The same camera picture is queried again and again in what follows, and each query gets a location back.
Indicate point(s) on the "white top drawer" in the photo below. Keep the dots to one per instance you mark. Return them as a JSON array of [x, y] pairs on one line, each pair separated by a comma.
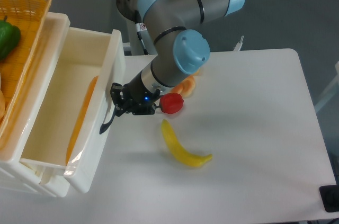
[[85, 54]]

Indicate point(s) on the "black device at table edge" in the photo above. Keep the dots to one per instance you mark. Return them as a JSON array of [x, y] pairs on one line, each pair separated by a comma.
[[329, 196]]

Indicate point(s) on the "white drawer cabinet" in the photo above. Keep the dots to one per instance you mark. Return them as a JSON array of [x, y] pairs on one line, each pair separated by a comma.
[[16, 174]]

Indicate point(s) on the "yellow toy banana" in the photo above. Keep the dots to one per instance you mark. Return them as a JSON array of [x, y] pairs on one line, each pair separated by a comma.
[[178, 151]]

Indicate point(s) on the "green toy bell pepper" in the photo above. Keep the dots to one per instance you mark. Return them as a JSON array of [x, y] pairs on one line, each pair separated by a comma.
[[10, 37]]

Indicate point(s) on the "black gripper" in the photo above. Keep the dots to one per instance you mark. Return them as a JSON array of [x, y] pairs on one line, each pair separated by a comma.
[[134, 98]]

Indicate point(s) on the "orange plastic basket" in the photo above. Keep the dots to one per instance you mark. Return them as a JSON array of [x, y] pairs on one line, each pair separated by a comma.
[[29, 17]]

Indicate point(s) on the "orange toy pretzel bread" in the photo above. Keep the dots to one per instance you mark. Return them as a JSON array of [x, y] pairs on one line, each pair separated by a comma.
[[185, 88]]

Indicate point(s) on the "yellow toy bell pepper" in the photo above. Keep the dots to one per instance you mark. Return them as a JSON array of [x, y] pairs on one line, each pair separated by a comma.
[[197, 72]]

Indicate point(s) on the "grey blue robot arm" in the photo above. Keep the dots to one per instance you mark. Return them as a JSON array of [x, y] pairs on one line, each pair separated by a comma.
[[181, 50]]

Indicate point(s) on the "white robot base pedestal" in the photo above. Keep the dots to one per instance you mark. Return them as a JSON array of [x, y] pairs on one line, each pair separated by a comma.
[[132, 9]]

